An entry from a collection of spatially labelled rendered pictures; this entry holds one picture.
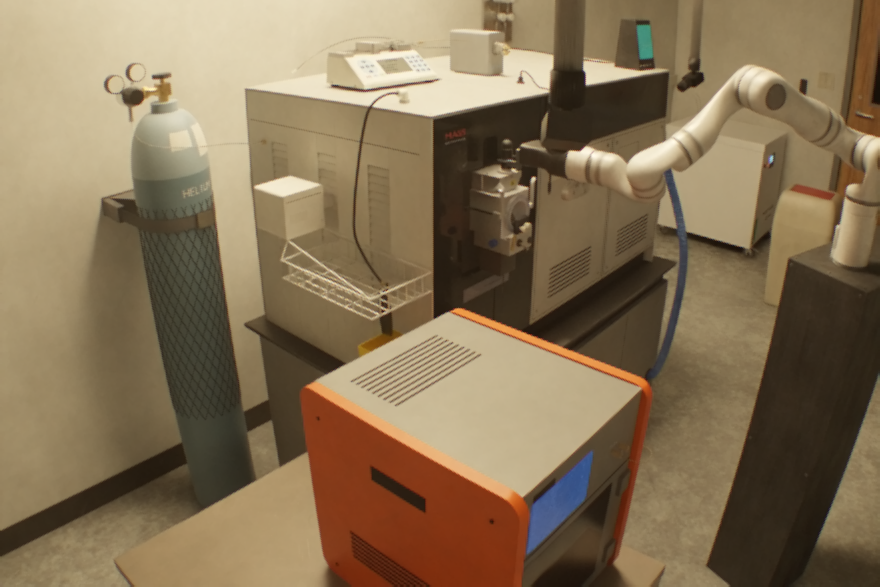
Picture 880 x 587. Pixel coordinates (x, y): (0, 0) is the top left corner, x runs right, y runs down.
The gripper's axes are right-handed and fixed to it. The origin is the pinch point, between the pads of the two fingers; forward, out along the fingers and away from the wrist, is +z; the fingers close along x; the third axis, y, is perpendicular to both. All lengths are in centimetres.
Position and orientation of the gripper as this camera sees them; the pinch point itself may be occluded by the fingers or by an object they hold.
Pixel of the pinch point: (504, 157)
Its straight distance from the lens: 157.6
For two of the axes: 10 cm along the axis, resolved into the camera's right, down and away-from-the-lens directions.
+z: -7.5, -2.6, 6.1
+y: 0.0, -9.2, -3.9
